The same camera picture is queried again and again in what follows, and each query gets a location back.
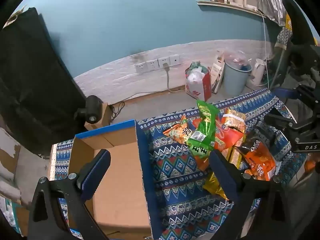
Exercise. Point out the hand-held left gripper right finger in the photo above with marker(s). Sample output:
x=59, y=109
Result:
x=223, y=176

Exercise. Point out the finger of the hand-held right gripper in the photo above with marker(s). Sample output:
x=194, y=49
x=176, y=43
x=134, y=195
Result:
x=280, y=118
x=285, y=92

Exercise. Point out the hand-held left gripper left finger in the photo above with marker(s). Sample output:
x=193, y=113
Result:
x=98, y=171

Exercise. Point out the blue-edged cardboard box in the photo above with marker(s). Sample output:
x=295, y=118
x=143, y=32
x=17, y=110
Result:
x=117, y=180

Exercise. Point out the large red-orange snack bag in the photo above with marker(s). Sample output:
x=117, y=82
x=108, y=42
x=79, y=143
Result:
x=225, y=136

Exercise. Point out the orange striped snack packet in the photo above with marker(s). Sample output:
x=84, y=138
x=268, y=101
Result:
x=235, y=120

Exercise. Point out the orange snack bag green print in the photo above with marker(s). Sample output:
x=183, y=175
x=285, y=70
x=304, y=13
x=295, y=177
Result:
x=178, y=131

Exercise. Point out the yellow snack bag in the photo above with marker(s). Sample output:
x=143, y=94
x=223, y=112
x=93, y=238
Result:
x=215, y=186

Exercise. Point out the white electric kettle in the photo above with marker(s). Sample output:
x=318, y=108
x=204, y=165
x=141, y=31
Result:
x=257, y=72

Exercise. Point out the orange and black chips bag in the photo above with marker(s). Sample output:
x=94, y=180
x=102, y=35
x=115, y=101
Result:
x=260, y=163

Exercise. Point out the blue patterned tablecloth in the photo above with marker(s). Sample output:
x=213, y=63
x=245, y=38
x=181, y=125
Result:
x=175, y=166

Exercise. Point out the light blue trash bin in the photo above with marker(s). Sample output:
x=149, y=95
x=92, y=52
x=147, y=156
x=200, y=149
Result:
x=235, y=80

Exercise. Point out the grey patterned cloth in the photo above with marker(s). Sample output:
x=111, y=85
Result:
x=283, y=36

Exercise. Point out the white and brown paper bag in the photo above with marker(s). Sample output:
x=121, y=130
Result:
x=217, y=72

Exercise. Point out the red and white shopping bag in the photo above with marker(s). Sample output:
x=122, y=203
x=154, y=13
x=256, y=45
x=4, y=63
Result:
x=197, y=82

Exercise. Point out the torn cardboard sheet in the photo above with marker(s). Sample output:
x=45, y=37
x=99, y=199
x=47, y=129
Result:
x=8, y=152

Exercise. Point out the black fabric panel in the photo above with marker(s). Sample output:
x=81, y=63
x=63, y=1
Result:
x=32, y=80

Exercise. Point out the white wall socket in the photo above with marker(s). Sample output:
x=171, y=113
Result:
x=163, y=62
x=140, y=67
x=174, y=59
x=152, y=65

